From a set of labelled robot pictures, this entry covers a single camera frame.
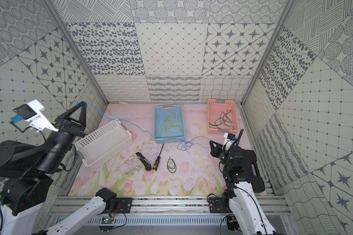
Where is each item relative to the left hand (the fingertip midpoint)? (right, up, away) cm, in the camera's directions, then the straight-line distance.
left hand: (87, 103), depth 42 cm
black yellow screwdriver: (+12, -32, +46) cm, 57 cm away
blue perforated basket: (+11, -3, +71) cm, 72 cm away
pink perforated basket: (+59, -5, +68) cm, 90 cm away
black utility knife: (+7, -33, +43) cm, 55 cm away
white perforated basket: (-21, -22, +47) cm, 56 cm away
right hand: (+44, -19, +39) cm, 61 cm away
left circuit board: (-10, -56, +29) cm, 64 cm away
